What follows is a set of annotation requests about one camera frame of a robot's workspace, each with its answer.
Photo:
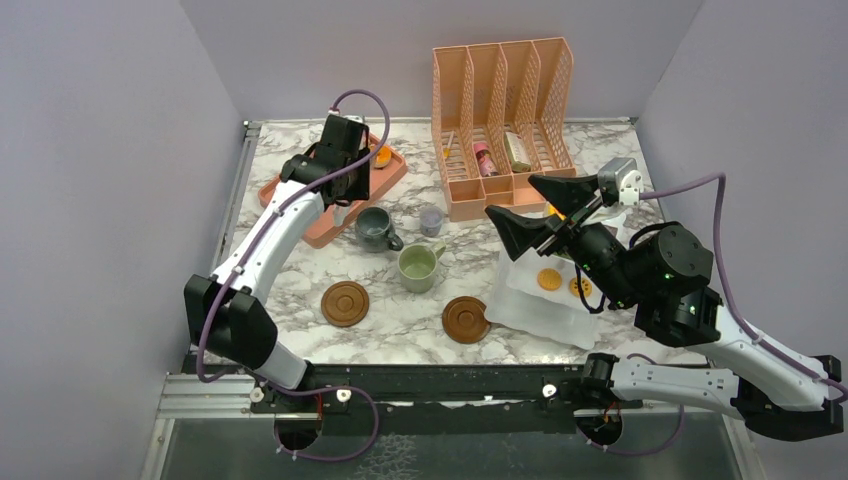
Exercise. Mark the brown wooden coaster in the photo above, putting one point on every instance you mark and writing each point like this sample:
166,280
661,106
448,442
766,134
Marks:
345,304
463,320

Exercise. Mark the white tiered dessert stand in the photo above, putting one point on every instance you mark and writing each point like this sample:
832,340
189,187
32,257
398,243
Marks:
517,302

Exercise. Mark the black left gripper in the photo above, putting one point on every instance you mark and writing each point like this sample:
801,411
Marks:
581,239

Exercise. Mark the light green ceramic mug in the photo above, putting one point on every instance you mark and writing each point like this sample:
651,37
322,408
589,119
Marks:
418,265

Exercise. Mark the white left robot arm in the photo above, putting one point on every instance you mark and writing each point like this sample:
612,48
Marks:
226,310

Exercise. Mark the left brown wooden coaster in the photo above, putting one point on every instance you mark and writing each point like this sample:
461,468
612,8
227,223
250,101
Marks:
345,304

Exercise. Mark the pink mesh file organizer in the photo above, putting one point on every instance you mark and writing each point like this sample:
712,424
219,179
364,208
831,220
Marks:
481,91

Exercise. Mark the right brown wooden coaster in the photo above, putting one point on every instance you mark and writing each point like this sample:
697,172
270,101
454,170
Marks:
463,320

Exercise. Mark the orange glazed donut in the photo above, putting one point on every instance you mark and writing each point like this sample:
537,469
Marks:
382,158

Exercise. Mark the yellow frosted donut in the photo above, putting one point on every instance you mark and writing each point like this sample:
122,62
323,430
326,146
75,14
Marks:
551,210

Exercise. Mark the pink bottle in organizer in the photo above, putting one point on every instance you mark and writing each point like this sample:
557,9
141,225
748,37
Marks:
485,160

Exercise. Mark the tan box in organizer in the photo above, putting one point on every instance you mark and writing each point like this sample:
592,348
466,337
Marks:
516,152

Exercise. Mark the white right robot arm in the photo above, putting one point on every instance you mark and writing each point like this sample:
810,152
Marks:
664,272

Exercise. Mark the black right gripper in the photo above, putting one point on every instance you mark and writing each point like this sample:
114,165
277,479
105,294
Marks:
344,142

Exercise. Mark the dark blue-green ceramic mug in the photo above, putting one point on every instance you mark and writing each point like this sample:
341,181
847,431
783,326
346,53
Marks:
375,231

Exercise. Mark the yellow flower cookie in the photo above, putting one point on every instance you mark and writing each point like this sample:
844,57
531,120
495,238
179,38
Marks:
581,286

